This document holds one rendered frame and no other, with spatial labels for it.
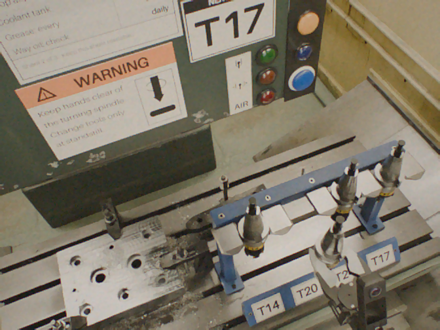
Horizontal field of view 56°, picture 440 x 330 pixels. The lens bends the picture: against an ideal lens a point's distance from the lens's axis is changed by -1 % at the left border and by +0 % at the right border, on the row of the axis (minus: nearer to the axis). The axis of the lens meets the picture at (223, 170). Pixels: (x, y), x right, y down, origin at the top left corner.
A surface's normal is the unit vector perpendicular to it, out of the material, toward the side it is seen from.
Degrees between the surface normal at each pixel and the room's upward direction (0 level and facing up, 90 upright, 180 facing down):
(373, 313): 62
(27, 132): 90
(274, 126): 0
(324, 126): 25
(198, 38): 90
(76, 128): 90
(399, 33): 90
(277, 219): 0
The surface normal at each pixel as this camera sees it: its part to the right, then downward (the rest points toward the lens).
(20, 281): -0.07, -0.60
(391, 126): -0.44, -0.40
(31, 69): 0.37, 0.73
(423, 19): -0.92, 0.34
